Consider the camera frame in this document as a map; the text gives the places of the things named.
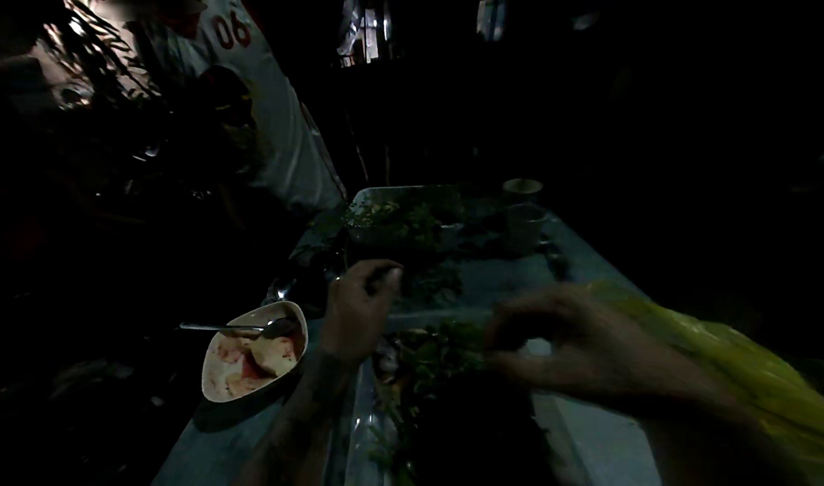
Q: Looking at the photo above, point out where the person's left hand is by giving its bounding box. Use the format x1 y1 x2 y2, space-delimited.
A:
319 258 405 365

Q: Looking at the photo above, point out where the person's right hand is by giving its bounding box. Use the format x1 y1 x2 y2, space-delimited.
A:
485 282 683 413

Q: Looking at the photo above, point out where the person's left forearm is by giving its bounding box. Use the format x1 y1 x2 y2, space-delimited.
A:
233 350 359 486

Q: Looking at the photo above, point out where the person's right forearm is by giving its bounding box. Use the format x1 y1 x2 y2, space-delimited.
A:
635 344 818 486

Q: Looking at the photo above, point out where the pile of green herbs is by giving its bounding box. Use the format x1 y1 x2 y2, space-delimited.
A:
345 200 463 247

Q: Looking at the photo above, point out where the clear plastic tray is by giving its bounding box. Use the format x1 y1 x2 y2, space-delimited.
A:
344 185 467 252

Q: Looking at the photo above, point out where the heap of leafy greens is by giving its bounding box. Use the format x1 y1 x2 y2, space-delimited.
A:
371 320 488 482

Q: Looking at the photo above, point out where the clear plastic cup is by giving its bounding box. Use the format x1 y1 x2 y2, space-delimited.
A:
505 202 548 255

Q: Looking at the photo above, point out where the pale round-rimmed cup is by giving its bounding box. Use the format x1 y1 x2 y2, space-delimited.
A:
502 178 544 203

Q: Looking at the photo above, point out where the pale food with red sauce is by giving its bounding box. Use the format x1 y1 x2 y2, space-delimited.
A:
216 331 301 398

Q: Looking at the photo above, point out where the metal spoon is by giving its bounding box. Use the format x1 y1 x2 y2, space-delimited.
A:
180 316 297 339

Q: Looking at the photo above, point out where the large clear plastic container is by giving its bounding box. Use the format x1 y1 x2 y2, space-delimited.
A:
344 309 581 486

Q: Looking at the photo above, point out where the white rounded bowl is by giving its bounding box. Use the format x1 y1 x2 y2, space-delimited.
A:
202 301 309 404

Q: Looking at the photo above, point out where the yellow plastic bag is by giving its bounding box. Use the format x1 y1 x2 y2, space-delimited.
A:
586 280 824 477

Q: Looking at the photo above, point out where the table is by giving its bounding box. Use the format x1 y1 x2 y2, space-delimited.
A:
150 185 664 486

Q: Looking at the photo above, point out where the small bluish window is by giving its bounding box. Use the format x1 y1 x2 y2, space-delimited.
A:
477 0 507 42

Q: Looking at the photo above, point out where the leafy plant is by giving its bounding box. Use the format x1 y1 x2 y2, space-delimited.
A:
37 0 159 112

